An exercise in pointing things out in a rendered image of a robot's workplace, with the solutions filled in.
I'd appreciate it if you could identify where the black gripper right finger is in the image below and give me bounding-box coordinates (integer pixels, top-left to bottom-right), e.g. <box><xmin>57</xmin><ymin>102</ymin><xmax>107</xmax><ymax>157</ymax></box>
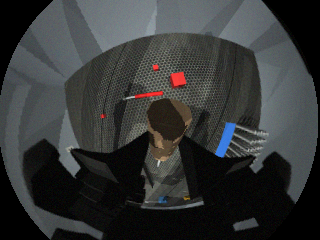
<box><xmin>179</xmin><ymin>135</ymin><xmax>256</xmax><ymax>200</ymax></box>

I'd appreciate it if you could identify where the blue cube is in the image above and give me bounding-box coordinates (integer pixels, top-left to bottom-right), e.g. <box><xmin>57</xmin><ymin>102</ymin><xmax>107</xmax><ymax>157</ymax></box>
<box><xmin>159</xmin><ymin>196</ymin><xmax>167</xmax><ymax>203</ymax></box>

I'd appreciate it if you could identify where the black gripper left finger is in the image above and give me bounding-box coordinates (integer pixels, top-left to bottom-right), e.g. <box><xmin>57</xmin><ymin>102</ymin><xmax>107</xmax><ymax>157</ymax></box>
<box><xmin>71</xmin><ymin>131</ymin><xmax>149</xmax><ymax>200</ymax></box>

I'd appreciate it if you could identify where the blue tape strip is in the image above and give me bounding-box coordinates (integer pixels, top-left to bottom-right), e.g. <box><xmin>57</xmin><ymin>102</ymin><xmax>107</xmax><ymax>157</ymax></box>
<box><xmin>216</xmin><ymin>123</ymin><xmax>236</xmax><ymax>157</ymax></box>

